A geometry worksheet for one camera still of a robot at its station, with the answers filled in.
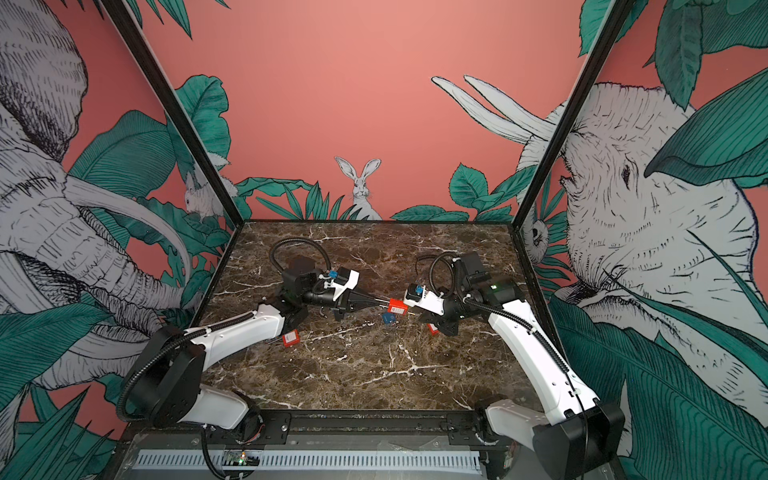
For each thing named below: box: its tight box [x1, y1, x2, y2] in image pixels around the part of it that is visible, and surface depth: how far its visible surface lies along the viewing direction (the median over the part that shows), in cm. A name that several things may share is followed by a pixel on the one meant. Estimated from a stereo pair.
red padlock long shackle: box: [374, 298, 409, 315], surface depth 71 cm
